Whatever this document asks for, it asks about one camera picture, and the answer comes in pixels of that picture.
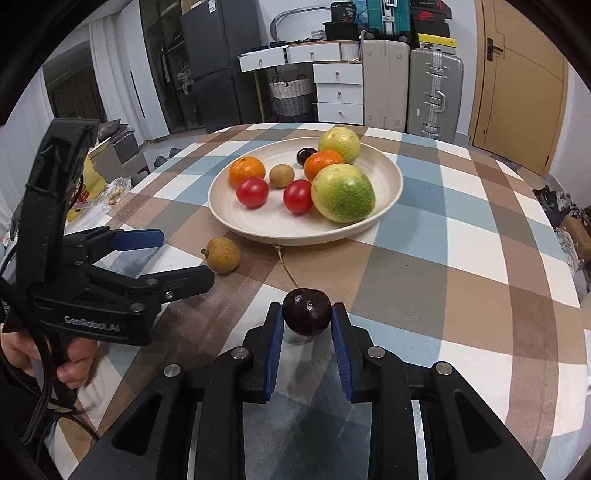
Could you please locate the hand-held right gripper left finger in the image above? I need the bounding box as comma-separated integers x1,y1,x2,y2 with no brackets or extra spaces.
67,302,284,480

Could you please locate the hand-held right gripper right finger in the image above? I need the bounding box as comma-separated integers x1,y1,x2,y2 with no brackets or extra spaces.
331,303,548,480

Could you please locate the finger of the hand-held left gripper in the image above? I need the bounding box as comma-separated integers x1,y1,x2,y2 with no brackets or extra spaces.
90,265,215,305
104,227,165,252

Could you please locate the dark red cherry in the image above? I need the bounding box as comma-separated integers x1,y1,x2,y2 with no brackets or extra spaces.
283,288,332,336

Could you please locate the red cherry tomato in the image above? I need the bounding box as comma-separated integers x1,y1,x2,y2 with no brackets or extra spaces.
236,177,270,208
283,180,314,214

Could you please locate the orange tangerine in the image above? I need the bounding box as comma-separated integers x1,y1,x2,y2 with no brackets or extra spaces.
303,150,346,182
229,156,267,185

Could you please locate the cream round plate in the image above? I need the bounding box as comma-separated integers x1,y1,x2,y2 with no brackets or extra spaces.
208,135,403,245

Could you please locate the person's left forearm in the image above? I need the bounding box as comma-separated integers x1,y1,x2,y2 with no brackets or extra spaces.
0,364,63,480

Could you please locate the person's left hand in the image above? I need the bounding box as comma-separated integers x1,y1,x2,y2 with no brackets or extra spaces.
0,330,95,391

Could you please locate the yellow bag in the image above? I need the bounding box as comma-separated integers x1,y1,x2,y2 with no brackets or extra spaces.
65,154,107,222

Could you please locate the thin brown fruit stem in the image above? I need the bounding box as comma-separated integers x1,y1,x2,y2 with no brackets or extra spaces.
272,244,301,288

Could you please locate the white open box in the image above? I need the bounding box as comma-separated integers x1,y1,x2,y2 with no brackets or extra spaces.
88,131,144,181

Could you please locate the checkered tablecloth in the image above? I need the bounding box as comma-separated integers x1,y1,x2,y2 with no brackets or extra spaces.
60,121,583,480

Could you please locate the green yellow passion fruit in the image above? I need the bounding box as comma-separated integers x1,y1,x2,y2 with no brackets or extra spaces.
311,164,376,224

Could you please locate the dark glass cabinet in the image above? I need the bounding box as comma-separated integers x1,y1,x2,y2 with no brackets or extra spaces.
139,0,195,139

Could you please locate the wooden stick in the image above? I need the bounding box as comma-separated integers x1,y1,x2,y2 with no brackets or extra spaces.
253,71,266,123

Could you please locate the dark refrigerator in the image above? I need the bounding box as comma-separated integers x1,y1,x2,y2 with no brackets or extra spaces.
179,0,264,134

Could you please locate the woven laundry basket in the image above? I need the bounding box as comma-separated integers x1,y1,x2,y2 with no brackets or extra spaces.
269,76,315,117

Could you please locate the white drawer cabinet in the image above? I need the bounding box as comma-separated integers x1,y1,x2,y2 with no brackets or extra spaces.
238,41,365,126

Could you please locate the grey hoop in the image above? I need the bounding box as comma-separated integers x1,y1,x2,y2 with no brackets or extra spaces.
270,6,333,44

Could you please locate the pile of sneakers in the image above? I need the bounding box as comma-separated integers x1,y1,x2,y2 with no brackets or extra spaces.
532,185,585,222

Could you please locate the beige suitcase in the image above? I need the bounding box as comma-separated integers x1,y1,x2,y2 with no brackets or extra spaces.
360,38,411,132

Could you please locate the silver suitcase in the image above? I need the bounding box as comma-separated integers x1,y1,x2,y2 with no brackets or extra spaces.
406,46,465,139

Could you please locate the black packet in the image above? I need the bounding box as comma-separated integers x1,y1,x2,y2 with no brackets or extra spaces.
330,2,358,23

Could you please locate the black yellow shoebox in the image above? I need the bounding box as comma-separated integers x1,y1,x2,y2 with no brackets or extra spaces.
416,34,458,51

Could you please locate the wooden door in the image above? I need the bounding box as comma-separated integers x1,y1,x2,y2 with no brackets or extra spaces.
468,0,570,176

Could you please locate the teal suitcase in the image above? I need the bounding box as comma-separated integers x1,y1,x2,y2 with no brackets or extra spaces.
365,0,413,38

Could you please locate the plain black shoebox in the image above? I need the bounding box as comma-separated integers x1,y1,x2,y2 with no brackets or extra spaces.
412,21,451,36

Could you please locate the black shoebox red logo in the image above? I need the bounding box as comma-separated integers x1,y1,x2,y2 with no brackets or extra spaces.
410,4,452,21

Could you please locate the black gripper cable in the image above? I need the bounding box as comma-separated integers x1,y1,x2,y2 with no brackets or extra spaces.
21,323,100,444

